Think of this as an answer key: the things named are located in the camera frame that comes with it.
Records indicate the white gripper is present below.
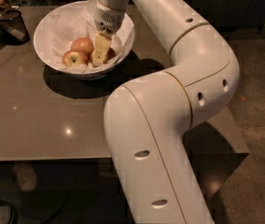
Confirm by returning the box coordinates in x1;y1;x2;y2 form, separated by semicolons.
92;1;126;66

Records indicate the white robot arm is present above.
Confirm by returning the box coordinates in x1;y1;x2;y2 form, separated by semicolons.
94;0;239;224

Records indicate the white bowl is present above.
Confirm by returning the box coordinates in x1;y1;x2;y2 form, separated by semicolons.
34;1;135;80

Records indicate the left red yellow apple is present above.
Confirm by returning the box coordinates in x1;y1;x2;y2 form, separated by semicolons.
62;50;89;67

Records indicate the white crumpled paper liner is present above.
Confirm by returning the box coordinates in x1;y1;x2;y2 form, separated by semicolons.
44;0;134;78

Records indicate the black mesh basket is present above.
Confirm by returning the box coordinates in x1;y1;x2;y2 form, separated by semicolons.
0;10;30;46

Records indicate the pale object under table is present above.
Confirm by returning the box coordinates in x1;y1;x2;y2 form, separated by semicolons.
12;161;37;192

